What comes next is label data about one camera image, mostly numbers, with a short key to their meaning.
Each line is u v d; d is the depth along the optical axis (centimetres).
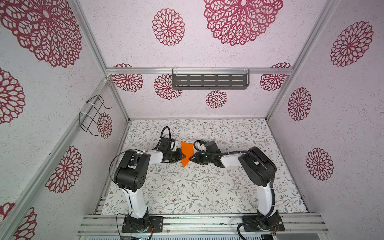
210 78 95
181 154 95
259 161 56
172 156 85
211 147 81
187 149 109
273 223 64
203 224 76
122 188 52
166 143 81
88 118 75
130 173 50
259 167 54
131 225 67
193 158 94
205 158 86
